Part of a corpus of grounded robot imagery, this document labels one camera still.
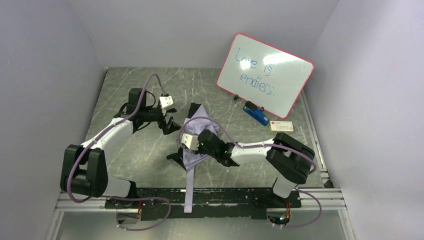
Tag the lilac and black folding umbrella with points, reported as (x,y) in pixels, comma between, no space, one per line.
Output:
(187,158)

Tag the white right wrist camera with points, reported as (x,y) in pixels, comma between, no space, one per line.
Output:
(190,141)

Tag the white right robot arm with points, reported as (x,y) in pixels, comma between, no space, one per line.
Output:
(293,160)

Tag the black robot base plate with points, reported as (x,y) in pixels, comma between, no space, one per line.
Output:
(206,203)

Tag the white paper box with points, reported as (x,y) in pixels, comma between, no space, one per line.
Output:
(281,126)

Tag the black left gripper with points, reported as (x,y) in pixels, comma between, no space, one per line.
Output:
(162,116)

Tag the blue whiteboard eraser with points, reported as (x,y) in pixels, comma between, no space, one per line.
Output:
(256,113)

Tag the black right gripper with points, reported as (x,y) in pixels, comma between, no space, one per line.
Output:
(191,152)

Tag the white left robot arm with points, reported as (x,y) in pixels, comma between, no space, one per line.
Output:
(84,168)

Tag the red framed whiteboard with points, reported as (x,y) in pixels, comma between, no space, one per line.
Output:
(267,76)

